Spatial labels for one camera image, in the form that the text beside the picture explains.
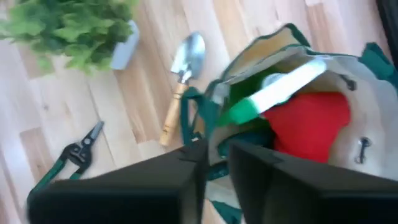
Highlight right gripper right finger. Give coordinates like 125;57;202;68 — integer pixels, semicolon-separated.
228;139;398;224

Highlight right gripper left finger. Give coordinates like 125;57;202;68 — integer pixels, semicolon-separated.
26;139;210;224

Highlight green-handled garden snips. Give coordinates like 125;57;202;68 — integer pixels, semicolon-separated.
26;120;106;203

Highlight red black gardening glove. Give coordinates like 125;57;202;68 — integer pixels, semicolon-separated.
262;91;352;165

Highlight beige green-trimmed gardening bag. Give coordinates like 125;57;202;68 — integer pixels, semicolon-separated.
179;22;398;224

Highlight green white spray bottle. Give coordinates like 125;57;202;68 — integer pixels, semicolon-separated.
216;58;328;128

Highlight narrow wooden-handled trowel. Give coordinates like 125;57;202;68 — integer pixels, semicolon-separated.
158;30;207;147

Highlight artificial plant in white pot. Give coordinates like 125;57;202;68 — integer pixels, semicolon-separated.
0;0;141;75

